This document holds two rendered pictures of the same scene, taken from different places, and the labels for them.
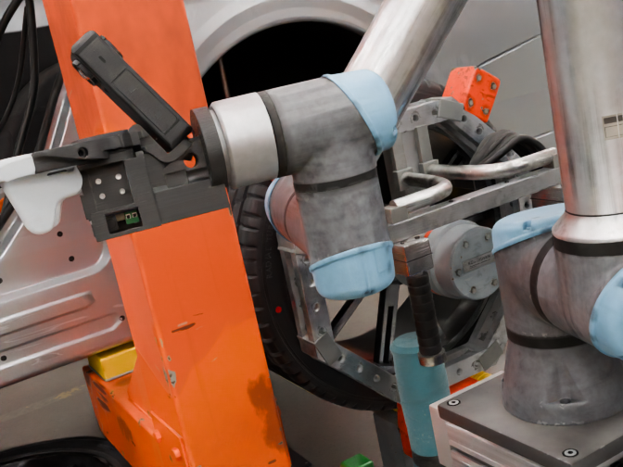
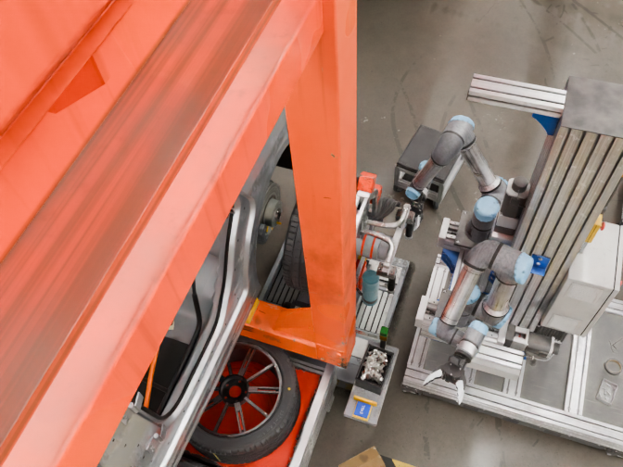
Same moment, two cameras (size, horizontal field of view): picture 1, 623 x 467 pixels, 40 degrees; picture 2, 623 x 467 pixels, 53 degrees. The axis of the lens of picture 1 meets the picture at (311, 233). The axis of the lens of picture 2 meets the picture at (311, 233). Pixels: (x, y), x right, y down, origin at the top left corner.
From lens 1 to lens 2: 2.53 m
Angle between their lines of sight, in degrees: 52
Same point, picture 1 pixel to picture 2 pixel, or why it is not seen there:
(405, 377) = (371, 288)
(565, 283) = (488, 319)
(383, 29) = (464, 296)
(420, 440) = (371, 298)
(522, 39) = not seen: hidden behind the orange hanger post
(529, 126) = not seen: hidden behind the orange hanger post
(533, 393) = (462, 323)
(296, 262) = not seen: hidden behind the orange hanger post
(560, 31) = (504, 292)
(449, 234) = (382, 246)
